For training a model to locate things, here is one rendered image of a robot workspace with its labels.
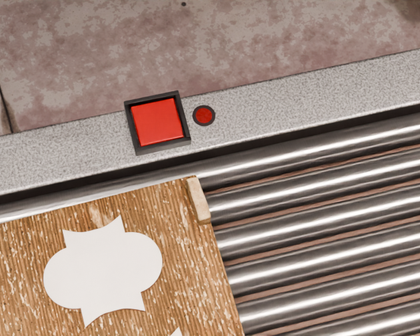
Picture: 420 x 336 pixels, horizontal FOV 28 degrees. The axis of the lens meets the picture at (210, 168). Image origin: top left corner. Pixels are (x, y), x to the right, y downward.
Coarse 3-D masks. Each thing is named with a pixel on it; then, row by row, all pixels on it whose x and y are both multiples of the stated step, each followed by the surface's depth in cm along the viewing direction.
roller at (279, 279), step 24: (336, 240) 109; (360, 240) 108; (384, 240) 108; (408, 240) 109; (240, 264) 107; (264, 264) 107; (288, 264) 107; (312, 264) 107; (336, 264) 107; (360, 264) 108; (240, 288) 106; (264, 288) 107
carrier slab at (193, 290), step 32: (128, 192) 107; (160, 192) 108; (0, 224) 105; (32, 224) 105; (64, 224) 105; (96, 224) 106; (128, 224) 106; (160, 224) 106; (192, 224) 106; (0, 256) 103; (32, 256) 104; (192, 256) 105; (0, 288) 102; (32, 288) 102; (160, 288) 103; (192, 288) 103; (224, 288) 103; (0, 320) 101; (32, 320) 101; (64, 320) 101; (96, 320) 101; (128, 320) 101; (160, 320) 102; (192, 320) 102; (224, 320) 102
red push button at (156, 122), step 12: (132, 108) 112; (144, 108) 112; (156, 108) 113; (168, 108) 113; (144, 120) 112; (156, 120) 112; (168, 120) 112; (144, 132) 111; (156, 132) 111; (168, 132) 111; (180, 132) 112; (144, 144) 111
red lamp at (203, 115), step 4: (204, 108) 114; (200, 112) 114; (204, 112) 114; (208, 112) 114; (196, 116) 114; (200, 116) 114; (204, 116) 114; (208, 116) 114; (200, 120) 114; (204, 120) 114; (208, 120) 114
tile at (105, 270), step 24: (120, 216) 105; (72, 240) 104; (96, 240) 104; (120, 240) 104; (144, 240) 104; (48, 264) 103; (72, 264) 103; (96, 264) 103; (120, 264) 103; (144, 264) 103; (48, 288) 102; (72, 288) 102; (96, 288) 102; (120, 288) 102; (144, 288) 102; (96, 312) 101
